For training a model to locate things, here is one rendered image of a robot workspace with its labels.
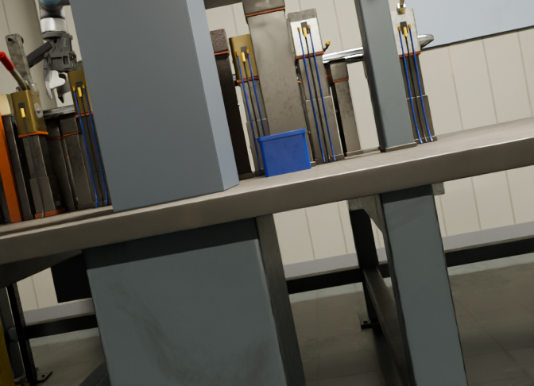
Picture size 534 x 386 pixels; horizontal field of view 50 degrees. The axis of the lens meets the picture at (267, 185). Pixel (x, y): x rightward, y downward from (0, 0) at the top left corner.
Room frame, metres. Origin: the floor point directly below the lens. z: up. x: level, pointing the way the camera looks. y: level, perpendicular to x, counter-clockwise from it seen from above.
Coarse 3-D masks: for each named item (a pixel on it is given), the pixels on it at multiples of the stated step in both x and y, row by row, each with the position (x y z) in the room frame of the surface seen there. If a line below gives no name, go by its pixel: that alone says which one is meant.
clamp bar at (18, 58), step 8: (8, 40) 1.58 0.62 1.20; (16, 40) 1.60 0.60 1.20; (8, 48) 1.60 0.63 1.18; (16, 48) 1.60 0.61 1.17; (16, 56) 1.61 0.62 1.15; (24, 56) 1.61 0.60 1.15; (16, 64) 1.61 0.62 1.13; (24, 64) 1.61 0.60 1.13; (24, 72) 1.61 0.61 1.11; (32, 80) 1.63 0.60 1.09
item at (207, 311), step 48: (144, 240) 0.94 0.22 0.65; (192, 240) 0.93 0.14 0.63; (240, 240) 0.92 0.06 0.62; (96, 288) 0.95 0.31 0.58; (144, 288) 0.94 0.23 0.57; (192, 288) 0.93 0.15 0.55; (240, 288) 0.92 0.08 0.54; (144, 336) 0.94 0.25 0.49; (192, 336) 0.93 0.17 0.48; (240, 336) 0.93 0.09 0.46; (288, 336) 1.06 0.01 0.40; (144, 384) 0.94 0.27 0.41; (192, 384) 0.93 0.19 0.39; (240, 384) 0.93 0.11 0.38; (288, 384) 0.92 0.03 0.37
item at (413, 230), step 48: (432, 192) 0.85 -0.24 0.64; (384, 240) 0.91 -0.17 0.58; (432, 240) 0.85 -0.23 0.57; (528, 240) 2.24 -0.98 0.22; (0, 288) 1.18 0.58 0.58; (288, 288) 2.33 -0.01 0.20; (384, 288) 1.92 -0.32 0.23; (432, 288) 0.85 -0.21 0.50; (432, 336) 0.85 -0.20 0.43; (96, 384) 1.53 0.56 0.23; (432, 384) 0.85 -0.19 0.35
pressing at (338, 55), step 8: (424, 40) 1.73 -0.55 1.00; (432, 40) 1.70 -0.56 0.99; (360, 48) 1.65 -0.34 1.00; (328, 56) 1.66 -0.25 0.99; (336, 56) 1.66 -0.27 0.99; (344, 56) 1.73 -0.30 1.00; (352, 56) 1.76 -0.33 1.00; (360, 56) 1.81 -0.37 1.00; (296, 64) 1.66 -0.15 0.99; (296, 72) 1.84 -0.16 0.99; (48, 112) 1.67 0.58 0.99; (56, 112) 1.67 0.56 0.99; (64, 112) 1.76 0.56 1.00
